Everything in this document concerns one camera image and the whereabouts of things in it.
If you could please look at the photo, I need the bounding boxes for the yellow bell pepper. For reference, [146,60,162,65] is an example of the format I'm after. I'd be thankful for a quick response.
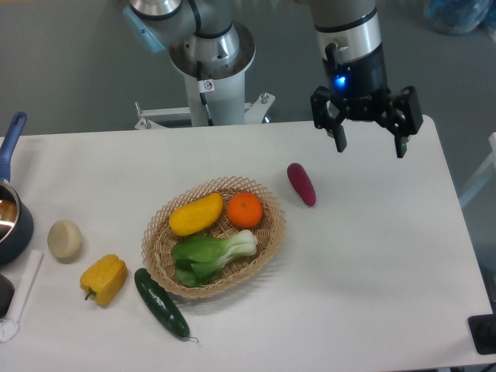
[80,254,127,307]

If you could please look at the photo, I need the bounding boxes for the yellow mango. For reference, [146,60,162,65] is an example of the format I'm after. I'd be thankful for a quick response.
[169,192,224,236]

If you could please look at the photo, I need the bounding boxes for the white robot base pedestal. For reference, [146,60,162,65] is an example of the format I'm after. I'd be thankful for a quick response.
[135,21,275,129]

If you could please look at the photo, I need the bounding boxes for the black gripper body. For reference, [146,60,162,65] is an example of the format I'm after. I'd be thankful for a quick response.
[323,49,390,122]

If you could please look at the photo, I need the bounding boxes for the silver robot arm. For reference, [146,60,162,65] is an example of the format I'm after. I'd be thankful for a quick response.
[123,1,423,157]

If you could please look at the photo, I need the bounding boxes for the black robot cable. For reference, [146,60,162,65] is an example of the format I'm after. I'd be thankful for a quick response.
[195,60,215,127]

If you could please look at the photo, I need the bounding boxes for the dark round object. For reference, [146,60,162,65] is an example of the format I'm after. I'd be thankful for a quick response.
[0,274,15,318]

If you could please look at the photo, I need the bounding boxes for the purple sweet potato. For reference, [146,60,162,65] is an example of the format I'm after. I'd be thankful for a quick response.
[287,163,316,207]

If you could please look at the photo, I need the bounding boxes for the white frame at right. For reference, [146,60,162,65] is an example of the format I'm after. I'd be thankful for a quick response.
[458,133,495,208]

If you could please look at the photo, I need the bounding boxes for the black device at edge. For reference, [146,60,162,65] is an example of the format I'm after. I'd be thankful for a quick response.
[467,314,495,355]

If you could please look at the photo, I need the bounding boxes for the orange fruit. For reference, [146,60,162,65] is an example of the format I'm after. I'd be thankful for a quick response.
[227,192,264,229]

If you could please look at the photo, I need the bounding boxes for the blue-handled saucepan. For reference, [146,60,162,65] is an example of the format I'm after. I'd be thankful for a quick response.
[1,112,34,266]

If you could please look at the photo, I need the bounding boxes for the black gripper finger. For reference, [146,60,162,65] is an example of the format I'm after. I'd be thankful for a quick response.
[310,86,347,153]
[374,86,423,158]

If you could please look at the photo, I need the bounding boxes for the woven wicker basket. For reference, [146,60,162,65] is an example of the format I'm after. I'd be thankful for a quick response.
[142,175,288,300]

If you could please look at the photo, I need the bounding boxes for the dark green cucumber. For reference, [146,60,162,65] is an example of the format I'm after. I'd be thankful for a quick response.
[134,268,198,342]

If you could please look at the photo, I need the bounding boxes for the blue plastic bag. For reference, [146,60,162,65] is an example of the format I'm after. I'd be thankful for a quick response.
[423,0,495,36]

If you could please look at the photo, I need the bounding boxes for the green bok choy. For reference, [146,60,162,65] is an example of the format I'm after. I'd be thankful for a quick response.
[170,229,258,288]

